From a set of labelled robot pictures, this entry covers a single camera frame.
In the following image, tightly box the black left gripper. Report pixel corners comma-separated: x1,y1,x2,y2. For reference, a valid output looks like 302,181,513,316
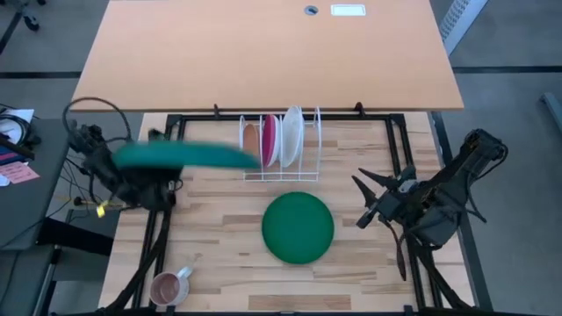
68,123,138,188

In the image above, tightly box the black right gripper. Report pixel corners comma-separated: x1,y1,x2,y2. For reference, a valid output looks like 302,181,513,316
350,165,425,230

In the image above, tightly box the green deep plate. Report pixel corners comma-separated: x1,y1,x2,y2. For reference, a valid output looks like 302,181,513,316
261,190,335,266

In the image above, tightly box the large white plate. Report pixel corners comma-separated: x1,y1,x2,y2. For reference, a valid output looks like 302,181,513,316
279,105,306,169

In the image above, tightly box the pink plate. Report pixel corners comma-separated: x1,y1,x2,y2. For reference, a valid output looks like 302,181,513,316
261,113,278,169

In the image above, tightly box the brown plate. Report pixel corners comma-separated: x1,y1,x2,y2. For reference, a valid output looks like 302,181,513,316
242,123,263,160

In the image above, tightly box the yellow rod black knob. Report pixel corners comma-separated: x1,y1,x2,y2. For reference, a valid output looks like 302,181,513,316
72,197,124,208

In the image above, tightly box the grey side table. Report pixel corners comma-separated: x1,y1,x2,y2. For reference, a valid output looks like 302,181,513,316
0,117,78,251

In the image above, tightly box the pink paper note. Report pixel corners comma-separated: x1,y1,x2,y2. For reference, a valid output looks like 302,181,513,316
0,161,40,185

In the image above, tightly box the black bar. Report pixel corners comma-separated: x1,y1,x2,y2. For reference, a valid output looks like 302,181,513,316
0,133,36,162

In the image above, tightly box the white paper sheet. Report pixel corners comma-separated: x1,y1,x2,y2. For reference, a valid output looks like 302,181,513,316
0,108,35,146

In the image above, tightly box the white mug pink inside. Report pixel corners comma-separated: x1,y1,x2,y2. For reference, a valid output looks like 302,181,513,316
148,265,194,307

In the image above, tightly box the orange desk top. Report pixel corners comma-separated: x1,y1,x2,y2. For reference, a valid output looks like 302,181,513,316
68,0,465,113

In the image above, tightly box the white desk outlet cover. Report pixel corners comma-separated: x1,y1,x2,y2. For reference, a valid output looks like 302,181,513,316
329,4,367,18

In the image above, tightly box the black office chair base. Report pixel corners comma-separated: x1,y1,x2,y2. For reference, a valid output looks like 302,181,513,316
0,0,47,54

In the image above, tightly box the white perforated computer tower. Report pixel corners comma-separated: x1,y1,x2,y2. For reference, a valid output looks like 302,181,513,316
438,0,491,57

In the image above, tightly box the black floor cable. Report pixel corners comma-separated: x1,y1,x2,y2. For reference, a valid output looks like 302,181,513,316
59,153,133,220

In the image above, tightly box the white wire dish rack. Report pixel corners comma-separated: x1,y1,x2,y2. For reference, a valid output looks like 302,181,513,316
238,104,323,183

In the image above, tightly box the black aluminium table frame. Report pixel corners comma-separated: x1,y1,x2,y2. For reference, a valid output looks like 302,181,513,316
103,112,494,316

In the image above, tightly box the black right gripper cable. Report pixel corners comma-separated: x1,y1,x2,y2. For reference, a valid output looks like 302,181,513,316
381,217,408,283

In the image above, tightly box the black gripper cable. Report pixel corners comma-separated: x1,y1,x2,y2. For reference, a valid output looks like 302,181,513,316
61,97,133,144
381,217,408,283

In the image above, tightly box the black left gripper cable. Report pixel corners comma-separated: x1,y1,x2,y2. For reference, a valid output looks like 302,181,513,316
61,97,133,144

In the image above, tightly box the black coiled cable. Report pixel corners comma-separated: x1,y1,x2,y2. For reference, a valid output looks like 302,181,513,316
0,112,43,149

